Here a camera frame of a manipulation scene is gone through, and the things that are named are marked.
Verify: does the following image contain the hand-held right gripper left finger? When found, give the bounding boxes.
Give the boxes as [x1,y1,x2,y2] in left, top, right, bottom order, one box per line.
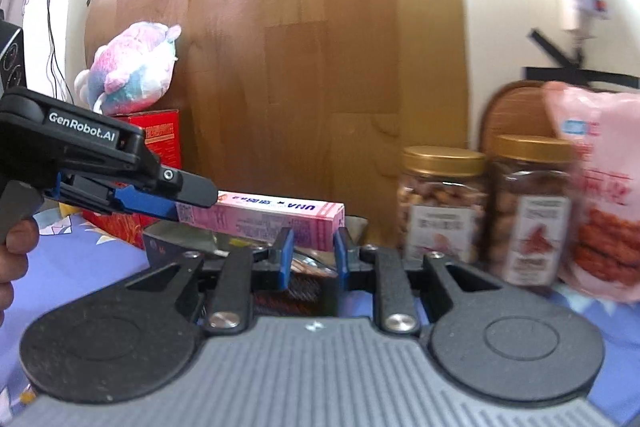
[125,227,297,336]

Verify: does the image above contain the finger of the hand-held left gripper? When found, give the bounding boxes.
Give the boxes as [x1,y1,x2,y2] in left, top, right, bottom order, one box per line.
[145,163,220,210]
[107,184,195,224]

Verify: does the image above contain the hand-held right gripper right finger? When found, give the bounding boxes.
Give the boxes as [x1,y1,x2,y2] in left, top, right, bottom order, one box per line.
[334,227,506,336]

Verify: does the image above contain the dark metal tin box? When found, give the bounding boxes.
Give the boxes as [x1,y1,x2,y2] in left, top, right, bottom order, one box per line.
[142,216,426,320]

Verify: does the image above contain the pink snack box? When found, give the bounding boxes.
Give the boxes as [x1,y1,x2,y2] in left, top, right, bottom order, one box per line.
[175,189,347,254]

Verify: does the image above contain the person's left hand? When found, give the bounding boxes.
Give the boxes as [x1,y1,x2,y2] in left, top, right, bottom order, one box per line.
[0,216,41,329]

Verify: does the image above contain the red gift box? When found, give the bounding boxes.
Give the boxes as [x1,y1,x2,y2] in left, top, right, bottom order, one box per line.
[82,109,182,250]

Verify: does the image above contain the pink and blue plush toy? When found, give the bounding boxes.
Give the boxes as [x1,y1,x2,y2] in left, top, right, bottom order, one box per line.
[74,21,182,115]

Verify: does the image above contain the blue printed bedsheet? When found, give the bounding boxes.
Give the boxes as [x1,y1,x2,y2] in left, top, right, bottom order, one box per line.
[0,202,640,427]

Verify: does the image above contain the gold-lid jar pale nuts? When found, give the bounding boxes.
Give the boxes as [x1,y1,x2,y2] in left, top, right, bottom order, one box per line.
[397,146,489,265]

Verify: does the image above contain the gold-lid jar dark nuts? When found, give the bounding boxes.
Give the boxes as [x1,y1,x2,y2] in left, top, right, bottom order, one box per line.
[487,134,582,289]

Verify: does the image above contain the brown rounded wooden board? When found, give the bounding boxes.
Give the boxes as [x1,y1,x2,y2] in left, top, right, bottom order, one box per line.
[480,81,562,154]

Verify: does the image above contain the pink snack bag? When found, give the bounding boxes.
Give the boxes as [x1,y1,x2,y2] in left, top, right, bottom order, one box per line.
[542,81,640,306]

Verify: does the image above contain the black hanging cable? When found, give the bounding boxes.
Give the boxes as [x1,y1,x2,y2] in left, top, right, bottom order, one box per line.
[40,0,70,100]

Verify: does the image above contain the wood-pattern wall panel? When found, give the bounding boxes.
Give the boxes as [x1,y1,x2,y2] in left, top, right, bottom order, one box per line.
[82,0,473,253]

